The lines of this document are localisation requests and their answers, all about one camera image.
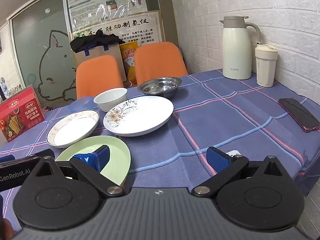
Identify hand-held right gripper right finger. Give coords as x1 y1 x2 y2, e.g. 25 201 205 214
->
192 146 292 196

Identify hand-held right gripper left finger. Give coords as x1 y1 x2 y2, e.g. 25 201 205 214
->
30 144 126 198

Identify light green plate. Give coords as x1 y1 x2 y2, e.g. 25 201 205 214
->
55 135 131 187

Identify gold rimmed white plate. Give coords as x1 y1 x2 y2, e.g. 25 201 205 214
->
46 109 100 148

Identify white ceramic bowl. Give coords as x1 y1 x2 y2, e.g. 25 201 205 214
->
93 88 128 112

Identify large floral white plate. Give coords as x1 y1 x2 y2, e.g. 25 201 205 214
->
103 96 174 137

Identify stainless steel bowl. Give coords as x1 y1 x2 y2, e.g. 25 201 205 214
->
138 77 182 99

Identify red cracker box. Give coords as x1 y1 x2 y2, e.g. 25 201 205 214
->
0 84 46 142

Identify blue plaid tablecloth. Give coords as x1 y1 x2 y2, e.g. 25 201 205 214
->
0 69 320 230

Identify blue translucent plastic bowl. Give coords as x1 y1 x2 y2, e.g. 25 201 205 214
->
69 96 97 112

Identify orange chair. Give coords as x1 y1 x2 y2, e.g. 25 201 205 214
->
76 55 125 100
134 42 188 86

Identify black smartphone pink case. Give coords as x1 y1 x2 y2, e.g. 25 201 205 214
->
278 97 320 133

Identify yellow plastic bag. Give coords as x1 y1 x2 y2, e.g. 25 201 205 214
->
119 41 139 85

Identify white tumbler cup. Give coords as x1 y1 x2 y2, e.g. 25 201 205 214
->
255 42 278 88

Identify white thermos jug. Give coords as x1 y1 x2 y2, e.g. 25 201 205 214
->
219 16 261 80

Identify frosted glass panel cat drawing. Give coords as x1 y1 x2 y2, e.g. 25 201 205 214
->
10 0 78 103

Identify black cloth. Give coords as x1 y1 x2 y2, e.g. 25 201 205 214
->
70 33 125 53

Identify framed calligraphy sign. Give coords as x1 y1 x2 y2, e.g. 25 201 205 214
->
68 10 163 46

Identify blue wall stickers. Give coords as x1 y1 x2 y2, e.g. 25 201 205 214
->
0 76 16 98

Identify cardboard box with blue straps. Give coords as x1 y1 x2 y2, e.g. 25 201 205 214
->
74 42 127 82

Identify green bordered wall poster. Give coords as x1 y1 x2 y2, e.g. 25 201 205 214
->
64 0 148 30

